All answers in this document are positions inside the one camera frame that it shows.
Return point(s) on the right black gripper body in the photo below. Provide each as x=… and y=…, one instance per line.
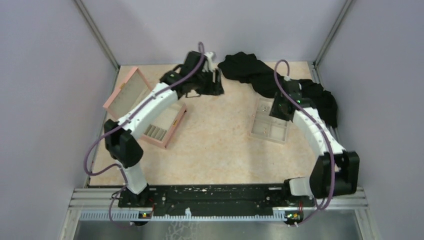
x=276, y=110

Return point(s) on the black cloth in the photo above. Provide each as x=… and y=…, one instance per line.
x=247, y=69

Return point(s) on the white slotted cable duct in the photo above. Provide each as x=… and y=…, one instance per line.
x=137, y=216

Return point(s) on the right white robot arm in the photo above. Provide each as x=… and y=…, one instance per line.
x=336, y=170

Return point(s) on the beige divided tray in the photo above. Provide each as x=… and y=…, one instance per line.
x=265, y=127

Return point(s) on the pink jewelry box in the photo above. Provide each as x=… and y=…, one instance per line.
x=153, y=119

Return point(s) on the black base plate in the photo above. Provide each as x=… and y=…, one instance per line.
x=216, y=200

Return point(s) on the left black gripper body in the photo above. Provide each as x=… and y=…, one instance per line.
x=204, y=83

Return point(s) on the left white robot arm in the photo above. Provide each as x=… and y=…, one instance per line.
x=125, y=149

